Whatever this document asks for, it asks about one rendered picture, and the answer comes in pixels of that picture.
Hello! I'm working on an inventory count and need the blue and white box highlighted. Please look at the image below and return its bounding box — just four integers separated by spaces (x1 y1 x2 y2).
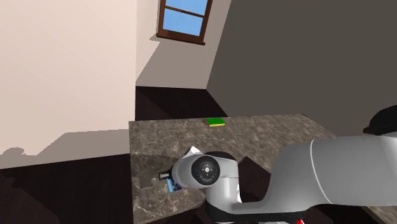
165 177 183 193

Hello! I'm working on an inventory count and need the white paper sheet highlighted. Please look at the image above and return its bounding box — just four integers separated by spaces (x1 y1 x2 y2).
181 145 202 159

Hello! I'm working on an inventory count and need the green and yellow sponge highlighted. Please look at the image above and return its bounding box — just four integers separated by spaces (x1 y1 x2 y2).
205 117 226 128

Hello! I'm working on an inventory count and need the brown framed window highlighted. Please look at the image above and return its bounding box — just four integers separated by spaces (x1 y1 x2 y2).
156 0 214 46

